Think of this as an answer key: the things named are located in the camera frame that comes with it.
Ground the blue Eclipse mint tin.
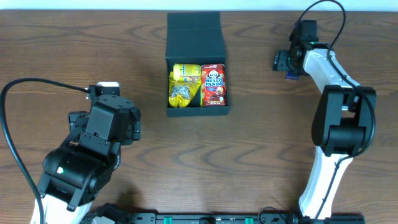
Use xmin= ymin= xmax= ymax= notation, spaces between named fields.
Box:
xmin=285 ymin=72 xmax=299 ymax=80

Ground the yellow snack pouch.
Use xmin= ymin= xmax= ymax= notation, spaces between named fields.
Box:
xmin=169 ymin=72 xmax=201 ymax=108

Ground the yellow candy canister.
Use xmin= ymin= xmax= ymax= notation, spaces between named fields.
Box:
xmin=172 ymin=63 xmax=201 ymax=82

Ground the red Hello Panda box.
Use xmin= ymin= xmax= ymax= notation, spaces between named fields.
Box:
xmin=201 ymin=63 xmax=227 ymax=107

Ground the black gift box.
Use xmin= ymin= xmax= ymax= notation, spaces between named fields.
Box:
xmin=165 ymin=11 xmax=229 ymax=117

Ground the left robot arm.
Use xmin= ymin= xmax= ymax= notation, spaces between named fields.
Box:
xmin=31 ymin=95 xmax=141 ymax=223

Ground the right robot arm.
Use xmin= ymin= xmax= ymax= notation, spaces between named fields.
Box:
xmin=272 ymin=20 xmax=376 ymax=223

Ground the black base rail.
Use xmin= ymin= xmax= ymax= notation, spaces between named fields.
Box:
xmin=80 ymin=203 xmax=365 ymax=224

